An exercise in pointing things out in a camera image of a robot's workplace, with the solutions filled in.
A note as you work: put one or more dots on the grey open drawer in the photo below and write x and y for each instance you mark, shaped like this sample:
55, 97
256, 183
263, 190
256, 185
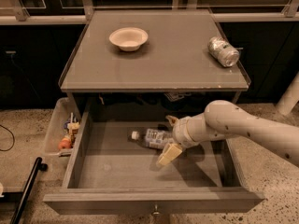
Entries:
109, 174

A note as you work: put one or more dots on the grey cabinet counter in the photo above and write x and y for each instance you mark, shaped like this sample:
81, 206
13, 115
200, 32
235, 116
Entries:
174, 59

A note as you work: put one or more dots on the white paper bowl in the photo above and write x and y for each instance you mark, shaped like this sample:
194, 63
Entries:
129, 39

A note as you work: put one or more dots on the black metal pole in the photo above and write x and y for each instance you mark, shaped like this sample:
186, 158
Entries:
39, 165

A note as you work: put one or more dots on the small toy items in bin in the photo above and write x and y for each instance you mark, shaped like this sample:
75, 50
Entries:
71, 127

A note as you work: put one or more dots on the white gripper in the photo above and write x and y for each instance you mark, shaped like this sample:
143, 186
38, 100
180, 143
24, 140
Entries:
179, 132

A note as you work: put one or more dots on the clear plastic bin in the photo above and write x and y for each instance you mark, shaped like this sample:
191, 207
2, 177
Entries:
55, 132

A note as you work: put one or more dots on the metal window frame rail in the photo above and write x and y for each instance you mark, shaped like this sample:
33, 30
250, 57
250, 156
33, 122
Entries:
81, 11

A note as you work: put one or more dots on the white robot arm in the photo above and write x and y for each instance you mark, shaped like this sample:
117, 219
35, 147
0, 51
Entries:
222, 119

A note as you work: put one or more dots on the orange toy fruit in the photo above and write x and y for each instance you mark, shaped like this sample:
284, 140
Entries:
65, 143

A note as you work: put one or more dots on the blue label plastic bottle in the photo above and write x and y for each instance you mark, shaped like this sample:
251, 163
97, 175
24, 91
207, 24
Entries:
152, 138

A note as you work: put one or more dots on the crushed silver can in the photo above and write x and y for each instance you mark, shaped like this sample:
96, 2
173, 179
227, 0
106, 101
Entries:
223, 51

